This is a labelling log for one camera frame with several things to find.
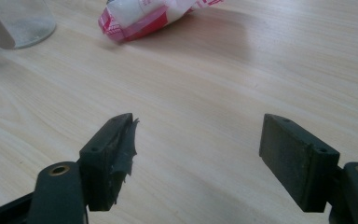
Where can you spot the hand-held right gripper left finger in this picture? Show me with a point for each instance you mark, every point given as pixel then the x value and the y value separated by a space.
pixel 101 161

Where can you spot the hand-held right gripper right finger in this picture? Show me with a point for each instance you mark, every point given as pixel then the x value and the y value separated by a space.
pixel 295 161

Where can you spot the pink white plastic bag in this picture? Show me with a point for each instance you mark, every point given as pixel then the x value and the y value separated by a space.
pixel 133 18

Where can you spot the clear glass jar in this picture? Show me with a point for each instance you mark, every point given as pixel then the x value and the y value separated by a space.
pixel 31 21

